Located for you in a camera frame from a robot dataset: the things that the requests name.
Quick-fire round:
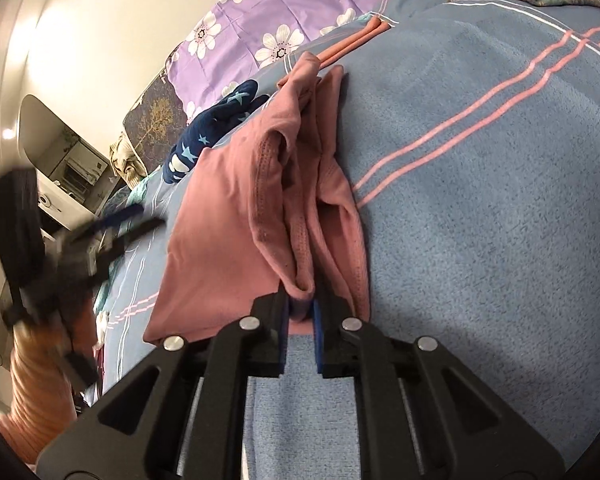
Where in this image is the navy star print garment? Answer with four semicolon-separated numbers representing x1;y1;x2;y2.
161;79;271;185

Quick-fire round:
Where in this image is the purple floral bed sheet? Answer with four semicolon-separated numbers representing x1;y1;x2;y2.
165;0;426;121

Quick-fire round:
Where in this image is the person's left forearm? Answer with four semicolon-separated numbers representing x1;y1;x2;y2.
7;305;103;463

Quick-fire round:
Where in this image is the white shelf cabinet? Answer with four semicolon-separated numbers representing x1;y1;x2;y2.
20;95;126;223

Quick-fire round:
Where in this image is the orange folded cloth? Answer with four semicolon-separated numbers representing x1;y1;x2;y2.
317;16;388;68

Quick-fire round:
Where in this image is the blue striped blanket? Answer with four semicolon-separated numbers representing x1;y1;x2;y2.
92;0;600;480

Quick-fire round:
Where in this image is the beige crumpled cloth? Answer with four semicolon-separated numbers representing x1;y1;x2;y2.
109;132;148;191

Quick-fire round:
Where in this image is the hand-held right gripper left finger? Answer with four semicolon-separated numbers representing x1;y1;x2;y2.
36;292;291;480

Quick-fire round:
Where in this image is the dark pillow with gold tree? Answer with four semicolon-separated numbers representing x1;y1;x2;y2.
122;72;188;176

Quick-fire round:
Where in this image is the teal knitted cloth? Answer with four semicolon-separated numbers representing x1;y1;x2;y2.
127;177;156;206

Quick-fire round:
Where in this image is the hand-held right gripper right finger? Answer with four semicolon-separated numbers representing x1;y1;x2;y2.
314;295;566;480

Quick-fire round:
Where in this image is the pink shirt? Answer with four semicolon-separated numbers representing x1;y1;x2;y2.
144;51;371;346

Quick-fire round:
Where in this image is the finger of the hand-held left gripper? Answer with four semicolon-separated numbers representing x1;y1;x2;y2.
102;216;167;266
92;203;147;233

